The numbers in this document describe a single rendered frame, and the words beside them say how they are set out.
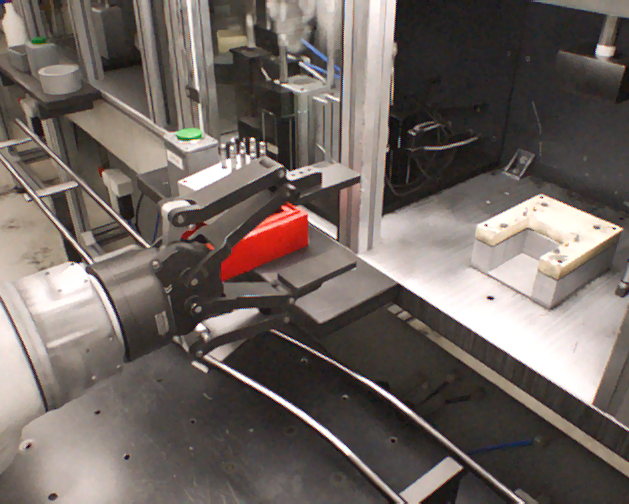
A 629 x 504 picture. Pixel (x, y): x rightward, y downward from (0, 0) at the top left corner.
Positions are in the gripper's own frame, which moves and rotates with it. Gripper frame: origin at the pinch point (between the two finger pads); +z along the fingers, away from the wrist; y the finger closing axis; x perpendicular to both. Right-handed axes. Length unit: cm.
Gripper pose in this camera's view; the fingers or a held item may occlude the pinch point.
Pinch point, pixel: (325, 225)
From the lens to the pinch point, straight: 53.1
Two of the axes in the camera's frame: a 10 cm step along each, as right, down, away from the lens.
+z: 7.8, -3.4, 5.2
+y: 0.0, -8.4, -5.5
